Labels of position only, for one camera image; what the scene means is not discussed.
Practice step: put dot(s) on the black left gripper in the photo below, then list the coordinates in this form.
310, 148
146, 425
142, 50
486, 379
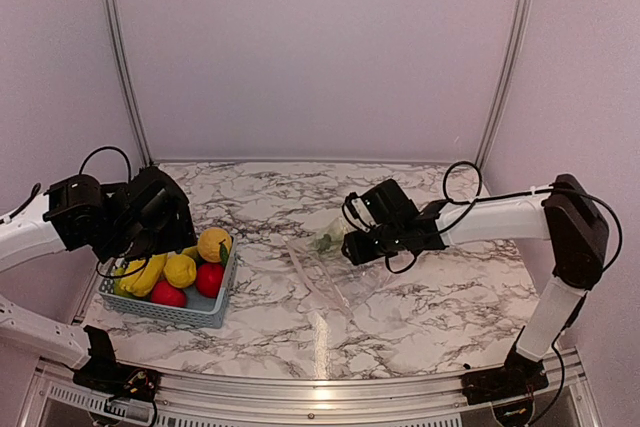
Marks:
172, 239

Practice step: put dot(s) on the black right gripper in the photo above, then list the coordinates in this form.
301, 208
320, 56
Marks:
359, 252

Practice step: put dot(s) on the clear zip top bag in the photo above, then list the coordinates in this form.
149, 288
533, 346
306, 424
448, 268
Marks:
333, 279

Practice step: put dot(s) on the yellow fake bell pepper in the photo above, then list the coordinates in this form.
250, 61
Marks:
180, 271

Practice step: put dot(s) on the yellow fake banana bunch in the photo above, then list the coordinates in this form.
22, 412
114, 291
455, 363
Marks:
142, 275

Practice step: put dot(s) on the red fake apple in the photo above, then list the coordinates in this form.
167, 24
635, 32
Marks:
165, 294
209, 279

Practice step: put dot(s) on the white fake radish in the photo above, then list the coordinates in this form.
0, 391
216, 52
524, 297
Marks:
337, 229

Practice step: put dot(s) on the small green yellow fake fruit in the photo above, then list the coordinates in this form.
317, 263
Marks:
193, 253

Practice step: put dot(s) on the green fake pear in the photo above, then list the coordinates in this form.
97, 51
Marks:
117, 289

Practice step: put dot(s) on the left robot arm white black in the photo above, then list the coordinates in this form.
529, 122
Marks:
69, 215

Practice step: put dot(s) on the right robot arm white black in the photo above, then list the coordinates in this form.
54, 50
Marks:
575, 223

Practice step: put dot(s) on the light blue plastic basket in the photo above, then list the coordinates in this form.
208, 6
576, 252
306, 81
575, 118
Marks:
190, 307

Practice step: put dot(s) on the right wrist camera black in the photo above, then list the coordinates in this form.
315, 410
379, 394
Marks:
384, 204

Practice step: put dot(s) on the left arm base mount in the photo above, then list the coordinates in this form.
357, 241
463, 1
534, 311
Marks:
103, 372

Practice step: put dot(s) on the right aluminium frame post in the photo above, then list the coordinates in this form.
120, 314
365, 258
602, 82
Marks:
515, 42

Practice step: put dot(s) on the aluminium frame post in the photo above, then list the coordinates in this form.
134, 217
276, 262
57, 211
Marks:
515, 42
114, 27

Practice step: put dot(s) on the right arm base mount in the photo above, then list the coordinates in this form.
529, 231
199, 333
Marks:
518, 376

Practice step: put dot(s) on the front aluminium rail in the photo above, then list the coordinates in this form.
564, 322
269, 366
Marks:
189, 399

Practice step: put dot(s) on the left aluminium frame post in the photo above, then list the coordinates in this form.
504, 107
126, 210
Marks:
114, 27

